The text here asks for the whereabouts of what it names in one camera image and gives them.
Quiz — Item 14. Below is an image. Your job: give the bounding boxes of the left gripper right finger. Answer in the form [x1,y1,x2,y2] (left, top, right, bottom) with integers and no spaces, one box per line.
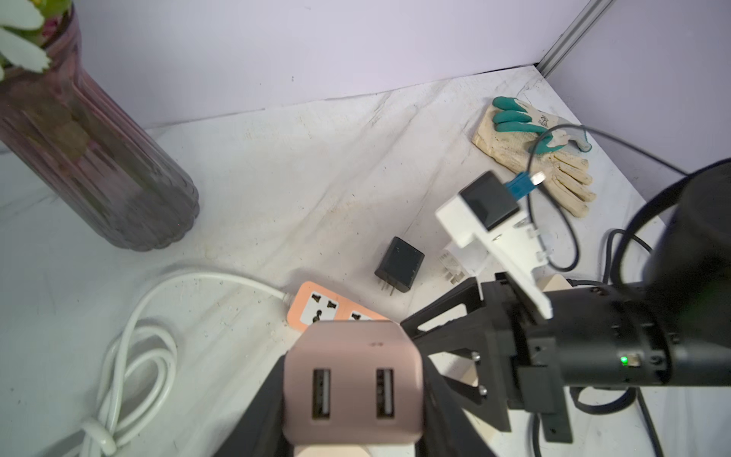
[421,356,494,457]

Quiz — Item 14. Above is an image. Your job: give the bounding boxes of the aluminium frame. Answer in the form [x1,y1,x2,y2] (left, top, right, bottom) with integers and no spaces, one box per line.
[536,0,615,78]

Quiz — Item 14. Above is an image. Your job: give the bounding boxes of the beige work glove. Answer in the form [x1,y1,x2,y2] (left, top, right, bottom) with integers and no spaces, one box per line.
[472,106,596,218]

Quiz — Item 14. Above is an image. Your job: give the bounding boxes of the tall white USB charger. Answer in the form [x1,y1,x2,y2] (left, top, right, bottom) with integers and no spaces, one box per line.
[439,241,488,285]

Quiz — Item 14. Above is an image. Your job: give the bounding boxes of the green grey work glove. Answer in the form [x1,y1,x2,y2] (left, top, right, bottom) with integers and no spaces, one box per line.
[491,96,592,154]

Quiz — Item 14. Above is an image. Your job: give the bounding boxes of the pink dual USB charger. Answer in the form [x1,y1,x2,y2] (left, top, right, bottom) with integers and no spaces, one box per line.
[283,320,425,446]

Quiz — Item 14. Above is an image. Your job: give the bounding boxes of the white coiled cable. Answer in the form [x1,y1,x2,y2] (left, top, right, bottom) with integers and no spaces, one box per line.
[62,270,293,457]

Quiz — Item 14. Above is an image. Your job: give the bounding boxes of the black power cable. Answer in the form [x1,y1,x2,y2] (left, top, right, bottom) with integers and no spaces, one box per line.
[530,227,666,457]

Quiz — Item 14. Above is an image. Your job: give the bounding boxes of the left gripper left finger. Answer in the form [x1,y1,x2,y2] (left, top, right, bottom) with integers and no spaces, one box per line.
[214,356,286,457]

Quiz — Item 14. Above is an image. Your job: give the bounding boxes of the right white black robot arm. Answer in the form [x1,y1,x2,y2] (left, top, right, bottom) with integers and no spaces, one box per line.
[402,160,730,456]

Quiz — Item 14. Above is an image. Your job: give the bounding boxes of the black plug adapter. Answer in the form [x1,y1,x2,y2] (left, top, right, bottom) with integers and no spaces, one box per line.
[374,236,425,293]

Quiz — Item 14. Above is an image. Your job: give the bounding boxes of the orange USB power strip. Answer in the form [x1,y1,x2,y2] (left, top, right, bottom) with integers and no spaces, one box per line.
[287,282,386,332]

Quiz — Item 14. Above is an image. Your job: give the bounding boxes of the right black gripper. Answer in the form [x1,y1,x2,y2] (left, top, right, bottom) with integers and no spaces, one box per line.
[400,278,672,443]

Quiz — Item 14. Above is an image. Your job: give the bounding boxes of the dark ribbed vase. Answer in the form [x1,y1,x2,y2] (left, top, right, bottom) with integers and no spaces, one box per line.
[1,11,200,251]

